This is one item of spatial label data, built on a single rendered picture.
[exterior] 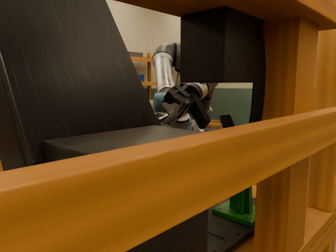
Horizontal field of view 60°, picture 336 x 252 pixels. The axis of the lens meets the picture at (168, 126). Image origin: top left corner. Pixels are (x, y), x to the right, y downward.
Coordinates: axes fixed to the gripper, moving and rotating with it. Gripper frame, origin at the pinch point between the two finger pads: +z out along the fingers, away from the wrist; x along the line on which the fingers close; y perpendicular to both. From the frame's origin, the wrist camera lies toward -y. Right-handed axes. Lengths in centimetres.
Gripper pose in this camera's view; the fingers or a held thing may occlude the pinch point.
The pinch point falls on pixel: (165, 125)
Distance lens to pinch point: 86.5
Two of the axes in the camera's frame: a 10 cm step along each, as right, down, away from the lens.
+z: -5.4, 4.9, -6.8
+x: 3.8, -5.8, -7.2
